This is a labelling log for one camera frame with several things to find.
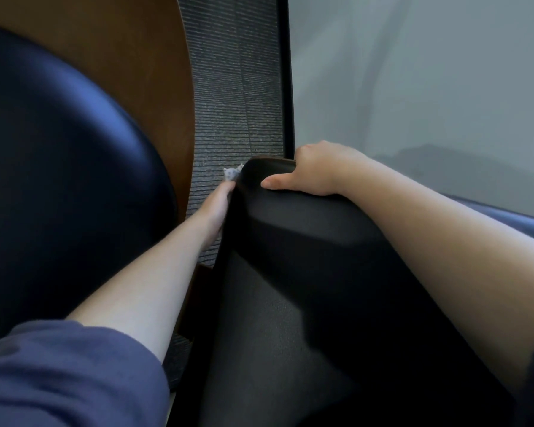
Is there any person's right forearm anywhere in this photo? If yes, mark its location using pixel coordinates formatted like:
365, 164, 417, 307
341, 160, 534, 392

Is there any wooden chair with black cushion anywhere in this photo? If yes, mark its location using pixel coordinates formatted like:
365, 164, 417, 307
0, 0, 530, 427

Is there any person's left forearm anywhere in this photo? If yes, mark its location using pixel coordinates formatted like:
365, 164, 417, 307
66, 219, 219, 363

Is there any person's right hand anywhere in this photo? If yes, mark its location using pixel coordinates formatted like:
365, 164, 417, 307
260, 141, 373, 197

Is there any light blue cleaning cloth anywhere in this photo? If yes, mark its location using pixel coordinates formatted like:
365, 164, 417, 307
222, 163, 246, 183

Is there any person's left hand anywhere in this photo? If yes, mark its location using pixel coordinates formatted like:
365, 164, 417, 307
191, 181, 237, 252

